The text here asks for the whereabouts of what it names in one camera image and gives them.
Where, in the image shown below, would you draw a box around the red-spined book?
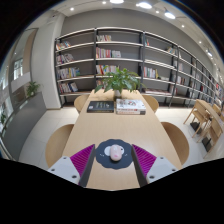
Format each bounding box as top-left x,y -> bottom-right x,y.
116,109 -> 147,116

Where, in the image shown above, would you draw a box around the white illustrated cover book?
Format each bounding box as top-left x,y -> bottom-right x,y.
115,98 -> 147,113

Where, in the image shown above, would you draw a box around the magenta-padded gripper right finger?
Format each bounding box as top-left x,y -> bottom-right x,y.
130,143 -> 179,188

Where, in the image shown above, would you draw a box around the black hardcover book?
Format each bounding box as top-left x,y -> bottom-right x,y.
86,100 -> 115,114

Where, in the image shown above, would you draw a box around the round-backed wooden chair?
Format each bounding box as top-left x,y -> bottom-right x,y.
44,123 -> 75,168
141,94 -> 160,114
73,94 -> 91,114
161,121 -> 191,166

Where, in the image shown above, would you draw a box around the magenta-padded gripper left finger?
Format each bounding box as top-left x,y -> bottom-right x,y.
47,143 -> 97,188

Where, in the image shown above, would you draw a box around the wooden frame chair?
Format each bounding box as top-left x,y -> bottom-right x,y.
196,116 -> 224,159
182,102 -> 211,138

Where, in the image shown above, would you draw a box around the green potted floor plant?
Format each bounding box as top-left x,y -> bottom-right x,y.
25,80 -> 43,98
0,111 -> 8,127

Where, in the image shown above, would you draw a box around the pink computer mouse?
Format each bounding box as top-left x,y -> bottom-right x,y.
109,143 -> 123,162

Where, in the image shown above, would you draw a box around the round ceiling lights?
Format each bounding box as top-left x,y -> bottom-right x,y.
68,0 -> 214,58

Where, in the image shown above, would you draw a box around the green plant in white pot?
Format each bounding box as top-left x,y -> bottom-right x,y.
94,67 -> 145,99

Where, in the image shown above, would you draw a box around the light wooden side table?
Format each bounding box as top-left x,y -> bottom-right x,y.
194,98 -> 224,126

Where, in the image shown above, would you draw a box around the black cartoon-face mouse pad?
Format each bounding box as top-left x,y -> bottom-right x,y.
95,138 -> 133,170

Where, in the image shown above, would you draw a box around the grey bookshelf unit with books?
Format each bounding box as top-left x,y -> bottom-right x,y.
54,26 -> 224,108

